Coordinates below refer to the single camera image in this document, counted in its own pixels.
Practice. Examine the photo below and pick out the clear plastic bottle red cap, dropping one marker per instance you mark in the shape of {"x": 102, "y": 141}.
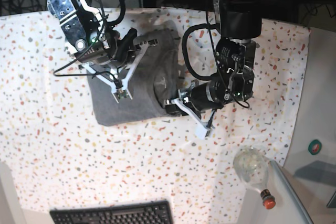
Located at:
{"x": 252, "y": 169}

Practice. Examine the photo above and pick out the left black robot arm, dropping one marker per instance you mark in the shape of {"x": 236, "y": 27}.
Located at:
{"x": 238, "y": 23}

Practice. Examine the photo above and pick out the green tape roll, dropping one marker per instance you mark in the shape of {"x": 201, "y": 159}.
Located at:
{"x": 315, "y": 147}

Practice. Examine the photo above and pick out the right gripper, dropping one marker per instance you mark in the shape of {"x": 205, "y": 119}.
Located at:
{"x": 113, "y": 51}

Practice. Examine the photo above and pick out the black computer keyboard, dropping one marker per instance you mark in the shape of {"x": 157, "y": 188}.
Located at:
{"x": 149, "y": 212}

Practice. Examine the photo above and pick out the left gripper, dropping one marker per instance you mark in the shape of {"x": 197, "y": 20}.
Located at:
{"x": 206, "y": 96}

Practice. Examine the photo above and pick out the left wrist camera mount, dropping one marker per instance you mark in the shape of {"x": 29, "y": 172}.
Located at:
{"x": 203, "y": 119}

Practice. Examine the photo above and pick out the grey t-shirt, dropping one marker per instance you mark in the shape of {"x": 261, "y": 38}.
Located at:
{"x": 154, "y": 81}

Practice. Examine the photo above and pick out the terrazzo pattern tablecloth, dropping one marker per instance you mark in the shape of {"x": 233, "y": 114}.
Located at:
{"x": 60, "y": 157}

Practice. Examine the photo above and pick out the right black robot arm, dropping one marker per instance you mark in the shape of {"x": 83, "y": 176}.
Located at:
{"x": 90, "y": 36}

